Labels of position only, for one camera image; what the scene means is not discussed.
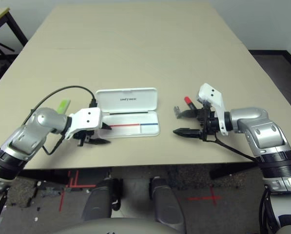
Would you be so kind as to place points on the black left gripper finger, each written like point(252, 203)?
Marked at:
point(96, 142)
point(105, 126)

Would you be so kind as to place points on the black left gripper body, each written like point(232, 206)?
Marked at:
point(83, 136)

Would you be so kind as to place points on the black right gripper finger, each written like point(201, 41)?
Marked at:
point(188, 133)
point(190, 113)

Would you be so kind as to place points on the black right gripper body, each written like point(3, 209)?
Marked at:
point(208, 122)

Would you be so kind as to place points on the black marker with red cap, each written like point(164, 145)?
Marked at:
point(189, 101)

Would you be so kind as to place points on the white plastic pencil case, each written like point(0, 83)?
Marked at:
point(130, 114)

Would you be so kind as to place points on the green highlighter pen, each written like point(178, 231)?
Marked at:
point(63, 106)

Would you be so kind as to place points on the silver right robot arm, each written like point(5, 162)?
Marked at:
point(262, 126)

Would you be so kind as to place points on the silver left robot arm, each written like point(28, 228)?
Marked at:
point(35, 129)

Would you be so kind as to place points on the grey left robot leg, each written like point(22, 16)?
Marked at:
point(99, 200)

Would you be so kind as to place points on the grey robot leg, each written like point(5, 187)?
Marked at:
point(99, 200)
point(167, 204)

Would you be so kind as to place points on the grey right robot leg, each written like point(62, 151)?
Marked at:
point(167, 204)

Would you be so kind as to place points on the grey robot torso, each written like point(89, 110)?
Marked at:
point(116, 228)

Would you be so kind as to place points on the black tripod stand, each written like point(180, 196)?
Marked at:
point(1, 46)

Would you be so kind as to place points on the side table with dark legs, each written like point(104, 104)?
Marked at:
point(11, 24)

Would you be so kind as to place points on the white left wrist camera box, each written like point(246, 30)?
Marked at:
point(86, 119)

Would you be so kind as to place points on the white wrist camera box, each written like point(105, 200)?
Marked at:
point(214, 97)
point(86, 119)

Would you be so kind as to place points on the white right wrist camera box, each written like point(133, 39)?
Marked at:
point(214, 97)

